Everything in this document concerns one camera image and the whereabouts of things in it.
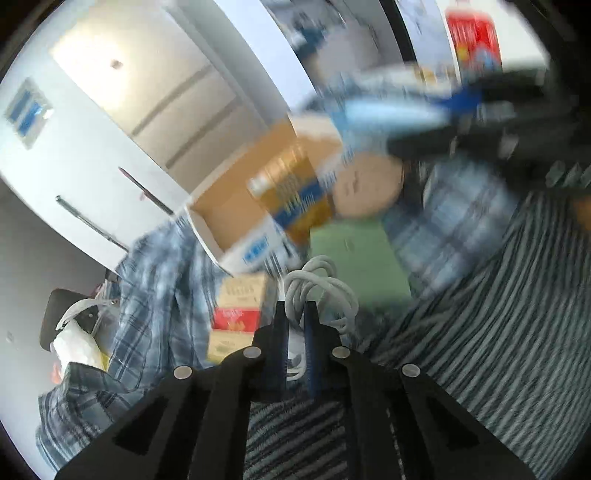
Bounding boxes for white plastic bag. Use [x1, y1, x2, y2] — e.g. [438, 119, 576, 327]
[51, 298, 122, 371]

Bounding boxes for green pad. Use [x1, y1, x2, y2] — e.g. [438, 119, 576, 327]
[308, 219, 413, 306]

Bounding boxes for blue wall sign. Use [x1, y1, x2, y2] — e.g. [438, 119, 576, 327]
[4, 78, 54, 151]

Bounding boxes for red and cream carton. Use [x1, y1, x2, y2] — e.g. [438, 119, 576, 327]
[205, 272, 269, 366]

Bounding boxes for dark red pole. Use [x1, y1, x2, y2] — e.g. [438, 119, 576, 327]
[117, 167, 175, 216]

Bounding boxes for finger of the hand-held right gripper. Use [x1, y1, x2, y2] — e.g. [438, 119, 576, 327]
[388, 124, 462, 160]
[434, 65, 555, 116]

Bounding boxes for white cardboard box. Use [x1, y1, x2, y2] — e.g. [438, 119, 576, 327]
[185, 115, 352, 278]

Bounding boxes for blue cloth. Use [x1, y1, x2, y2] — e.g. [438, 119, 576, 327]
[293, 21, 329, 56]

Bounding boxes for white cable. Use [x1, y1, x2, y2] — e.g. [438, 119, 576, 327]
[281, 256, 362, 382]

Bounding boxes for beige round disc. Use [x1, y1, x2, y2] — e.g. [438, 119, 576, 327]
[332, 154, 406, 221]

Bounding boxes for blue plaid shirt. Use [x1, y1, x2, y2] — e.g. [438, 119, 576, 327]
[36, 157, 519, 468]

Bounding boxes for gold cigarette pack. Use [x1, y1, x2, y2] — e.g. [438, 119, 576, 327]
[248, 147, 339, 246]

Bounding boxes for grey striped cloth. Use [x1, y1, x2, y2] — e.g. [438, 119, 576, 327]
[244, 189, 591, 480]

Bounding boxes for light blue tissue packet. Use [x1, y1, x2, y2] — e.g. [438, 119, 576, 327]
[295, 69, 458, 141]

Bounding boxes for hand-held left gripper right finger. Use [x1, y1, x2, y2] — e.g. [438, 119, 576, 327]
[303, 300, 539, 480]

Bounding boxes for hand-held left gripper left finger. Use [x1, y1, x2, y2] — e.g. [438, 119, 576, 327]
[55, 300, 290, 480]

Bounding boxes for grey pole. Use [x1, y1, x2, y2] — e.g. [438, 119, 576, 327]
[55, 196, 131, 253]

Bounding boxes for dark grey chair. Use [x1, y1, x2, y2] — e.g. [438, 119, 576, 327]
[39, 288, 100, 352]

